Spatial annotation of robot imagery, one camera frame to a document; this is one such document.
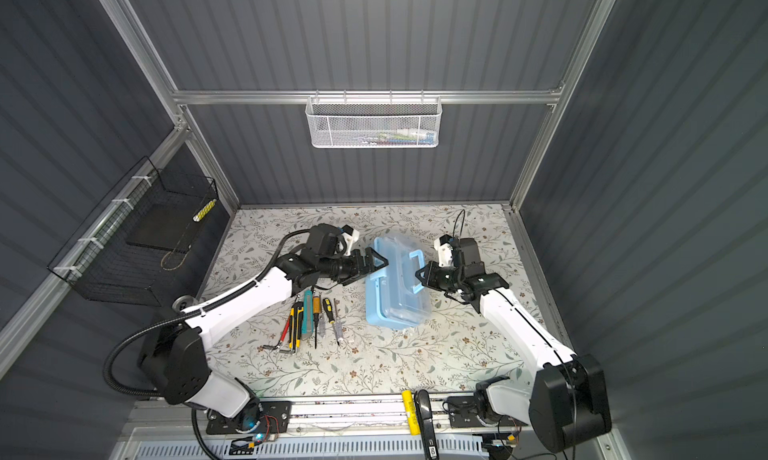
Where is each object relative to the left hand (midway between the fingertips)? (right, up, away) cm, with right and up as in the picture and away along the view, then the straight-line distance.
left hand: (380, 267), depth 79 cm
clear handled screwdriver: (-13, -19, +9) cm, 25 cm away
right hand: (+11, -3, +3) cm, 12 cm away
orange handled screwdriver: (-20, -15, +12) cm, 28 cm away
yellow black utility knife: (-25, -18, +8) cm, 32 cm away
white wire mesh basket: (-4, +56, +45) cm, 72 cm away
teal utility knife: (-22, -16, +10) cm, 29 cm away
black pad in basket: (-55, +11, -2) cm, 56 cm away
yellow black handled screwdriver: (-16, -14, +12) cm, 25 cm away
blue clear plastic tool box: (+4, -8, 0) cm, 9 cm away
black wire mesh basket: (-61, +2, -15) cm, 63 cm away
